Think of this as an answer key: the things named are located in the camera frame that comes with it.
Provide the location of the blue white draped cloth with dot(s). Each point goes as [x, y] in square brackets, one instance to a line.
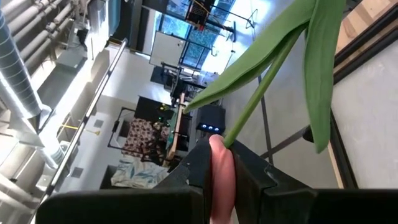
[136, 174]

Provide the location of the black box with blue lights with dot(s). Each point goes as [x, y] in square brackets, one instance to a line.
[211, 116]

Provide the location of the pink tulip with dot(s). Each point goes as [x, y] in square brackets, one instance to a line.
[222, 174]

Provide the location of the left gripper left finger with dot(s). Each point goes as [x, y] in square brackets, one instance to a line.
[196, 168]

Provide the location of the black metal frame stand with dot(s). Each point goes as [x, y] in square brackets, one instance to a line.
[113, 124]

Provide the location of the silver ventilation duct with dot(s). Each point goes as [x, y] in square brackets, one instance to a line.
[15, 77]

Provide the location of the floral patterned cloth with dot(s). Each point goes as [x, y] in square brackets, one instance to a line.
[140, 137]

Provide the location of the long ceiling light bar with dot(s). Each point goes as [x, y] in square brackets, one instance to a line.
[90, 105]

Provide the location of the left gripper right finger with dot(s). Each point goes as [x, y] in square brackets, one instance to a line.
[252, 180]

